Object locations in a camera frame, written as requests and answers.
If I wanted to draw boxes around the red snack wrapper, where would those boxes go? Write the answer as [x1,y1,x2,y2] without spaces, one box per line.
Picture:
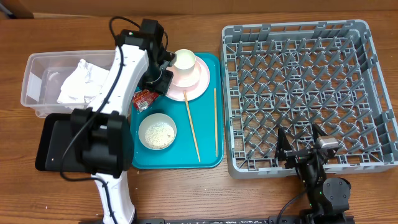
[132,90,159,112]

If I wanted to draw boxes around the black plastic tray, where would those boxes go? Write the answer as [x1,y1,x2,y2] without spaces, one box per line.
[35,113,73,172]

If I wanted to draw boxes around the teal serving tray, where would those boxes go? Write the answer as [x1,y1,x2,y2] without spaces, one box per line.
[131,53,224,169]

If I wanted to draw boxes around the white cup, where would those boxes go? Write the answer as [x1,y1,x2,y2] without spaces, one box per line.
[172,49,196,78]

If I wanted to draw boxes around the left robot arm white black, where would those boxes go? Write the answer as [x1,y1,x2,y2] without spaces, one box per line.
[67,19,177,223]

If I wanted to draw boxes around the large pink plate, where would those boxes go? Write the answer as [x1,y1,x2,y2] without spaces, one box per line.
[165,56,210,101]

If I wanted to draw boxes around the pile of rice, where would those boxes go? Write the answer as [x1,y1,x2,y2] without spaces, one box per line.
[144,123,175,149]

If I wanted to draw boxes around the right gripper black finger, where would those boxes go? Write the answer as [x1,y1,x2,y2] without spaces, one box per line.
[274,128,292,161]
[312,123,327,143]

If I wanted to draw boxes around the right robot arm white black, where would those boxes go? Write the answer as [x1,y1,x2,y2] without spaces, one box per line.
[273,124,355,224]

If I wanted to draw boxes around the grey bowl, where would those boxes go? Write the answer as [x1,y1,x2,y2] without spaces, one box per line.
[138,113,177,151]

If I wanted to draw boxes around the grey dishwasher rack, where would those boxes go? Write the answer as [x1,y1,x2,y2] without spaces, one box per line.
[221,20,397,179]

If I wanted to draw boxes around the white napkin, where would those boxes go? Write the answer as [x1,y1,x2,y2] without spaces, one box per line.
[57,59,109,110]

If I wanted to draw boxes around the small pink saucer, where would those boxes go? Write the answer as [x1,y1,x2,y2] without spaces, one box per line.
[167,62,201,88]

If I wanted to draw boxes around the clear plastic waste bin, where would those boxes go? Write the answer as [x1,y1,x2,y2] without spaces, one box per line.
[21,50,115,118]

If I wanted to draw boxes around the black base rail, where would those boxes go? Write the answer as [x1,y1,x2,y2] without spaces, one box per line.
[133,216,355,224]

